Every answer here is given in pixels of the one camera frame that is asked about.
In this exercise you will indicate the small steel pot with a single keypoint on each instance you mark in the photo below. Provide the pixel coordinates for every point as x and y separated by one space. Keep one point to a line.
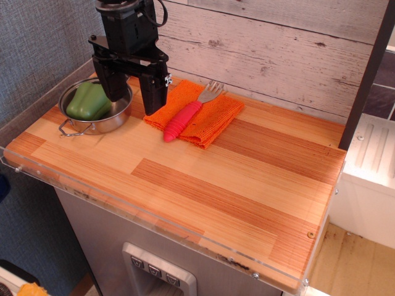
113 119

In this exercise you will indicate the clear acrylic table edge guard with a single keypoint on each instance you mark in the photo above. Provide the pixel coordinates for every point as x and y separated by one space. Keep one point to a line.
261 215

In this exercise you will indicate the steel toy fridge cabinet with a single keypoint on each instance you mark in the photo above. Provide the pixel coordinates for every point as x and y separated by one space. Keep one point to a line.
102 233

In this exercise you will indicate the orange object bottom left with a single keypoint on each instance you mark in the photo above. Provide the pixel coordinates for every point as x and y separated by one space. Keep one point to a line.
31 289

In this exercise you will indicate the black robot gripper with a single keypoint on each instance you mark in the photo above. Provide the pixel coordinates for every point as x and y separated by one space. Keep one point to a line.
128 48

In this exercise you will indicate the dark right post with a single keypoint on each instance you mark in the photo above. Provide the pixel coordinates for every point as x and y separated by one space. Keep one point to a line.
368 78

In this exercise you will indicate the orange folded cloth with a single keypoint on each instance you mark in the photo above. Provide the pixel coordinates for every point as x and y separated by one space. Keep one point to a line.
207 124

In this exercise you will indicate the ice dispenser panel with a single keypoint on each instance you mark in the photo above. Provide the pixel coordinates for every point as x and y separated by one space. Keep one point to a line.
152 275

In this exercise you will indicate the white toy sink unit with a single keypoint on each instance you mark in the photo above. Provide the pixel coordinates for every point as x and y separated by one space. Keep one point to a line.
363 202

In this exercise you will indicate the fork with red handle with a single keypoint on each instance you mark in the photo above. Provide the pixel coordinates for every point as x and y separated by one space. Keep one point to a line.
179 122

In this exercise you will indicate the green toy bell pepper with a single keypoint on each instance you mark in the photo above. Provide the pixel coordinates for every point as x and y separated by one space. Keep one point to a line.
89 103

